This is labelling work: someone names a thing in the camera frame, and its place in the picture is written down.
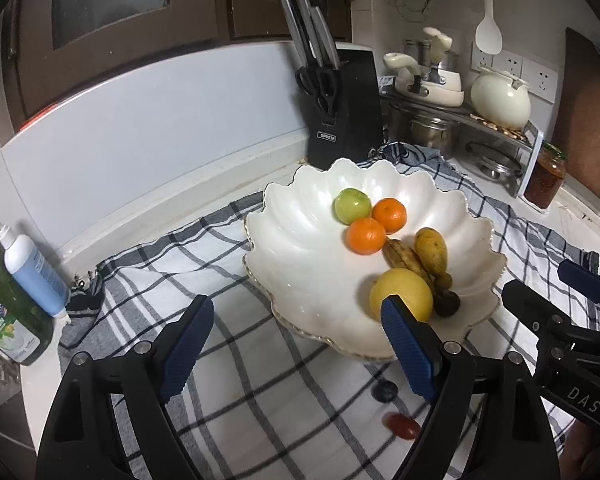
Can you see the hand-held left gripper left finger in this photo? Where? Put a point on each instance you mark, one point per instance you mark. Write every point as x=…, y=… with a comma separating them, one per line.
x=187, y=347

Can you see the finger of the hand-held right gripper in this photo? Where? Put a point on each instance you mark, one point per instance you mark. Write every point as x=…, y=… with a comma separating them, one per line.
x=580, y=275
x=522, y=300

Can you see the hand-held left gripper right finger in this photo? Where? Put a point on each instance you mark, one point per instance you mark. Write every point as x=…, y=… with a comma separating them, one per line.
x=410, y=350

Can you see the dark brown round fruit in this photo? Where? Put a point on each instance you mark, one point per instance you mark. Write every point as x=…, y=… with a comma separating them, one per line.
x=447, y=303

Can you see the large yellow citrus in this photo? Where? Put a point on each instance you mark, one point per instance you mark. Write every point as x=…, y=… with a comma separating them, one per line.
x=405, y=287

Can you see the yellow mango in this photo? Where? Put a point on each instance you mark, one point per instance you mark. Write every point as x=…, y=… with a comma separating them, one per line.
x=431, y=250

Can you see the small orange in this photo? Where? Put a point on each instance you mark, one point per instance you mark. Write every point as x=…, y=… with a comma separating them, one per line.
x=366, y=235
x=389, y=215

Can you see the white scalloped bowl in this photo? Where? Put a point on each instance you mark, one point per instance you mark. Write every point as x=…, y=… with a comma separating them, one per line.
x=305, y=260

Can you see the green round fruit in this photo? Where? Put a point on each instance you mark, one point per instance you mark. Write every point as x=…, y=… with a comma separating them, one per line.
x=352, y=206

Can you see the person's right hand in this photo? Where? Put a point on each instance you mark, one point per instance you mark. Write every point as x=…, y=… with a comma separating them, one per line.
x=582, y=447

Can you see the dark blueberry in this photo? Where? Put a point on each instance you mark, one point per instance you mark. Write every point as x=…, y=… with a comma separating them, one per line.
x=386, y=391

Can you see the red grape tomato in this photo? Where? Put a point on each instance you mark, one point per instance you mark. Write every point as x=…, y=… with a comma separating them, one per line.
x=402, y=425

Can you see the small tan round fruit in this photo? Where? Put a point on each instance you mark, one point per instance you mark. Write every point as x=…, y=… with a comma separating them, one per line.
x=445, y=280

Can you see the brown spotted banana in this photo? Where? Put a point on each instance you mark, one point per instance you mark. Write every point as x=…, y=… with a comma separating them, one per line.
x=402, y=257

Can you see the glass jar with green lid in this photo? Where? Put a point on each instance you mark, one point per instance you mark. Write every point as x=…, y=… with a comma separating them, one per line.
x=545, y=180

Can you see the grey checkered cloth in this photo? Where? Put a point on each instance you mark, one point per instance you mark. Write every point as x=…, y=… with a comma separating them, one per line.
x=280, y=400

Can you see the steel kitchen rack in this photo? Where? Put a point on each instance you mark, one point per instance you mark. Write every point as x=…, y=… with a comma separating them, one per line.
x=530, y=160

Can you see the glass pot lid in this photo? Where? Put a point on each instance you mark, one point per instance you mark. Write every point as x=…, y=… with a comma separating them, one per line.
x=492, y=162

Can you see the brown wooden cutting board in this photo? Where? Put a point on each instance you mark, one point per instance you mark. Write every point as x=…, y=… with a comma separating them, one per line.
x=595, y=125

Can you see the beaded trivet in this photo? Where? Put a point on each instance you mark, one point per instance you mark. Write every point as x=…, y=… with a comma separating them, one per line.
x=505, y=131

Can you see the blue pump bottle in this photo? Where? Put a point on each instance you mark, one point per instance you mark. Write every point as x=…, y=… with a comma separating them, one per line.
x=35, y=275

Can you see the green dish soap bottle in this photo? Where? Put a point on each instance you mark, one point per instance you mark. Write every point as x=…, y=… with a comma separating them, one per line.
x=10, y=320

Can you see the steel faucet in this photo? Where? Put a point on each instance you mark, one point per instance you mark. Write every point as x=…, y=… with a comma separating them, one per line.
x=0, y=369

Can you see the cream kettle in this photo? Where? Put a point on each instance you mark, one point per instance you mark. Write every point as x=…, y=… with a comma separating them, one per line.
x=500, y=100

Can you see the large steel pot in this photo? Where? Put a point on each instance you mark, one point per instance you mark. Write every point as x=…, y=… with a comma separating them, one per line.
x=425, y=130

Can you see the steel sink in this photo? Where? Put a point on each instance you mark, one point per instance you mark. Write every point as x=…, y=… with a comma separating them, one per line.
x=5, y=420

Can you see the cream saucepan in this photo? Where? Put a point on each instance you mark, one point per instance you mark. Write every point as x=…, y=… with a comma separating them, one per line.
x=435, y=95

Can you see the black knife block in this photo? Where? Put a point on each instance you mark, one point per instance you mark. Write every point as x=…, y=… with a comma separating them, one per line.
x=347, y=125

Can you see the white rice paddle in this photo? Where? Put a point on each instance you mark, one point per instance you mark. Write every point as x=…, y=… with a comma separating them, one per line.
x=489, y=35

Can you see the black kitchen scissors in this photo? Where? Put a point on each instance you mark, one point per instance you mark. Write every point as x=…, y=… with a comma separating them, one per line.
x=322, y=87

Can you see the brown wooden cabinet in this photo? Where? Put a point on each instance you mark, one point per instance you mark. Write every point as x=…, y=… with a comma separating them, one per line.
x=195, y=10

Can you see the white wall socket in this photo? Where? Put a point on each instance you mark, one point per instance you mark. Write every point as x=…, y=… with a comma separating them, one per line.
x=542, y=80
x=510, y=62

